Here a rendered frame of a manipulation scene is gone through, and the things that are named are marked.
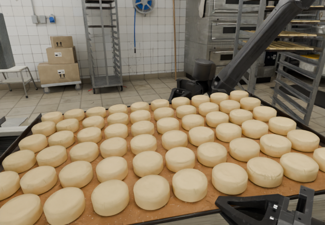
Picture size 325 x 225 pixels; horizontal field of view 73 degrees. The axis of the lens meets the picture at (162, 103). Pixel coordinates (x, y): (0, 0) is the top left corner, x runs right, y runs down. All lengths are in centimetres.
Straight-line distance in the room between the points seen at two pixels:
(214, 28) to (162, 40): 120
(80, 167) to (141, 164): 10
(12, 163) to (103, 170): 17
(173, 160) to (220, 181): 8
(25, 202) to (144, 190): 16
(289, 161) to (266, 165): 4
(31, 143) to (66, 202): 21
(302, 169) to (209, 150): 13
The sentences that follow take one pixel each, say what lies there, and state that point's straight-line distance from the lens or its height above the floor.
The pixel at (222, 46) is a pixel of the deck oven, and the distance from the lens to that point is 394.
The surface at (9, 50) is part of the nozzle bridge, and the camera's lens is 84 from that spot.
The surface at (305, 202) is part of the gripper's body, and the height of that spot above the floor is 98.
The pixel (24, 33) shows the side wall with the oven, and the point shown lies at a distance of 446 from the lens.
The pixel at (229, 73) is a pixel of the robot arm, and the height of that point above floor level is 99.
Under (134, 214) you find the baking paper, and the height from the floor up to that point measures 93.
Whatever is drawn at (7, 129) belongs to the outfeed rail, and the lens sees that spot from 69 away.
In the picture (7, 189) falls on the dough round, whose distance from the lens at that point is 42.
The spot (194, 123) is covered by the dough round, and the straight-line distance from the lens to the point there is 48.
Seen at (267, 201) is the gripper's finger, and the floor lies 96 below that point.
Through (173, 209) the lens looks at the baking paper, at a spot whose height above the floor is 93.
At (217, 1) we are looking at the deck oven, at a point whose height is 141.
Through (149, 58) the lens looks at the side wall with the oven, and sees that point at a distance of 451.
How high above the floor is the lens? 116
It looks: 21 degrees down
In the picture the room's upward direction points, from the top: straight up
